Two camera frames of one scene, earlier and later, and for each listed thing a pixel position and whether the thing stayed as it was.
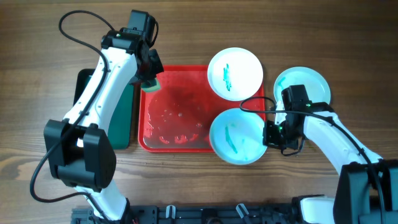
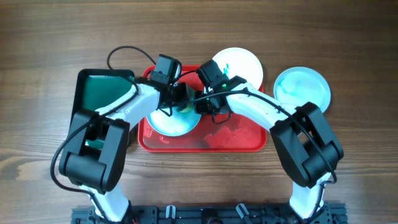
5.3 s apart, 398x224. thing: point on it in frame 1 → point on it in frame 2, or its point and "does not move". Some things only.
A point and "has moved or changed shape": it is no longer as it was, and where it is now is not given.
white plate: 236,137 → 178,124
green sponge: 153,86 has moved or changed shape
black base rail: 193,214 does not move
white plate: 315,83 does not move
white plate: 235,74 does not move
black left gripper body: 149,69 → 180,95
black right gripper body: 281,135 → 206,107
